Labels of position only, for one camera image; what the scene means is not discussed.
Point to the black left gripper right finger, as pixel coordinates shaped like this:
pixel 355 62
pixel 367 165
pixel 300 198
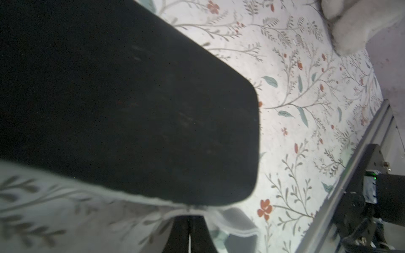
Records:
pixel 200 237

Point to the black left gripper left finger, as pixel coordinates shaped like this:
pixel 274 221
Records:
pixel 178 241

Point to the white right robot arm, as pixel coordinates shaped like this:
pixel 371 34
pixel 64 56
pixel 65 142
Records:
pixel 373 196

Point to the grey husky plush toy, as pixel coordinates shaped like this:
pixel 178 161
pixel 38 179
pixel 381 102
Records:
pixel 356 22

